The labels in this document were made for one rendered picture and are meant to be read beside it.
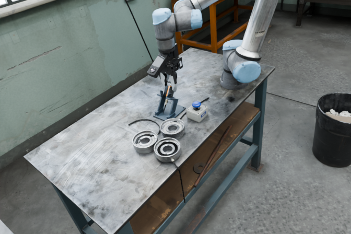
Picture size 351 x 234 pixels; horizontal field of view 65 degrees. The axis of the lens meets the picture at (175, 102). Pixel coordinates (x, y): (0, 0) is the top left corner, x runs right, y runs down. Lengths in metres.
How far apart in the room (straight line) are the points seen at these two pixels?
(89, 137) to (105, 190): 0.33
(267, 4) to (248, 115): 0.72
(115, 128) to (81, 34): 1.53
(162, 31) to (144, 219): 0.78
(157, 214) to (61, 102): 1.75
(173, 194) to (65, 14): 1.82
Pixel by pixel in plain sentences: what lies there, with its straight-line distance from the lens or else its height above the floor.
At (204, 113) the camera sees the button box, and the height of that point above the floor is 0.83.
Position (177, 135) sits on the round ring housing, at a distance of 1.15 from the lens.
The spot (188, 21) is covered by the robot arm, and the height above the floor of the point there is 1.23.
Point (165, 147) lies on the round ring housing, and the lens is 1.11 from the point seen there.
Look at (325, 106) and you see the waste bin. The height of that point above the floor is 0.33.
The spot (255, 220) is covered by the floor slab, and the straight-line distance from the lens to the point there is 1.88.
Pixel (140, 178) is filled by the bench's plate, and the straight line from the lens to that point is 1.06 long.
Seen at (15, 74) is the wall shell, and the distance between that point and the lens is 2.50.
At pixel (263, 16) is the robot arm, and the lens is 1.19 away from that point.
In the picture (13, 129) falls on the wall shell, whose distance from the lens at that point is 2.64.
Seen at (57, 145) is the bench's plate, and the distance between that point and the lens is 1.34.
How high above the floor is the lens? 1.59
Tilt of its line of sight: 35 degrees down
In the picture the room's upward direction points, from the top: 8 degrees counter-clockwise
